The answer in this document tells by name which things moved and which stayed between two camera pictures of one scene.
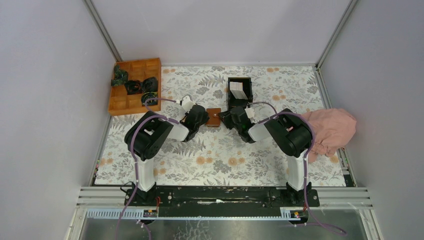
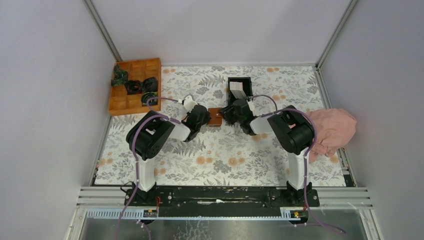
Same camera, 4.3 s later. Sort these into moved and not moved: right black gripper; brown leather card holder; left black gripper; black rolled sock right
Moved: right black gripper
Not moved: brown leather card holder; black rolled sock right; left black gripper
